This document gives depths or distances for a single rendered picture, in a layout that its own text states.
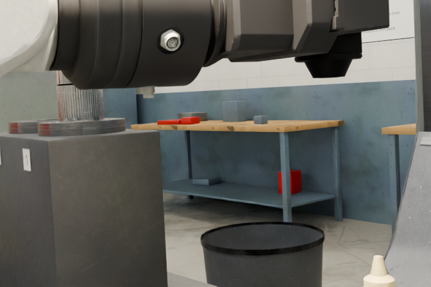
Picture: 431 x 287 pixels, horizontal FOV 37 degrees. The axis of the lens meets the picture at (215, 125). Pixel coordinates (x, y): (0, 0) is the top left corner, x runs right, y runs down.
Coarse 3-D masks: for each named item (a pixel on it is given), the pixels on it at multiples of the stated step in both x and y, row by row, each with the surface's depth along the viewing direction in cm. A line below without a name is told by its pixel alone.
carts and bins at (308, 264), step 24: (216, 240) 260; (240, 240) 267; (264, 240) 269; (288, 240) 265; (312, 240) 255; (216, 264) 232; (240, 264) 226; (264, 264) 224; (288, 264) 225; (312, 264) 231
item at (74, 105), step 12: (60, 72) 65; (60, 84) 66; (72, 84) 65; (60, 96) 66; (72, 96) 65; (84, 96) 65; (96, 96) 66; (60, 108) 66; (72, 108) 65; (84, 108) 65; (96, 108) 66; (60, 120) 66; (72, 120) 65; (84, 120) 65
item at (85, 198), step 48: (0, 144) 72; (48, 144) 59; (96, 144) 62; (144, 144) 65; (0, 192) 73; (48, 192) 60; (96, 192) 62; (144, 192) 65; (0, 240) 74; (48, 240) 61; (96, 240) 62; (144, 240) 65
